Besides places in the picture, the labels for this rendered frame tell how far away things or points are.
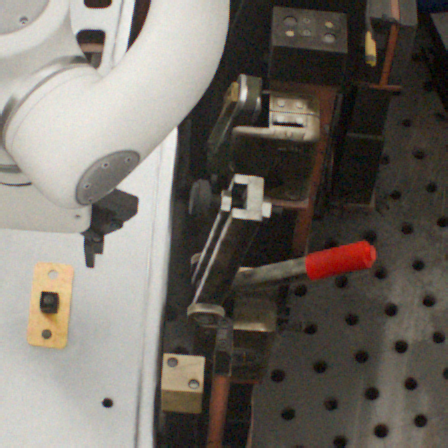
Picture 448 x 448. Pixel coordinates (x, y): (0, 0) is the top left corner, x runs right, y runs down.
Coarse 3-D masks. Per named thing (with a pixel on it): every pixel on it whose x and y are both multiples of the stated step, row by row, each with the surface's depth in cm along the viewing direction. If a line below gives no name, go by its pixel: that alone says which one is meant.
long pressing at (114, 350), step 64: (128, 0) 127; (128, 192) 116; (0, 256) 112; (64, 256) 113; (128, 256) 113; (0, 320) 109; (128, 320) 110; (0, 384) 106; (64, 384) 107; (128, 384) 107
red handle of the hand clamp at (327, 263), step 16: (320, 256) 99; (336, 256) 98; (352, 256) 98; (368, 256) 98; (240, 272) 103; (256, 272) 102; (272, 272) 101; (288, 272) 101; (304, 272) 100; (320, 272) 99; (336, 272) 99; (240, 288) 103; (256, 288) 102
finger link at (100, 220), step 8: (104, 208) 96; (96, 216) 96; (104, 216) 95; (96, 224) 96; (104, 224) 95; (112, 224) 95; (120, 224) 95; (104, 232) 96; (112, 232) 96; (88, 240) 97; (88, 248) 97; (96, 248) 98; (88, 256) 98; (88, 264) 99
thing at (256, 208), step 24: (192, 192) 93; (240, 192) 93; (192, 216) 93; (240, 216) 91; (264, 216) 92; (216, 240) 100; (240, 240) 94; (216, 264) 97; (240, 264) 97; (216, 288) 101
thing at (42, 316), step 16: (48, 272) 112; (64, 272) 112; (32, 288) 111; (48, 288) 111; (64, 288) 111; (32, 304) 110; (48, 304) 109; (64, 304) 110; (32, 320) 109; (48, 320) 109; (64, 320) 109; (32, 336) 108; (64, 336) 108
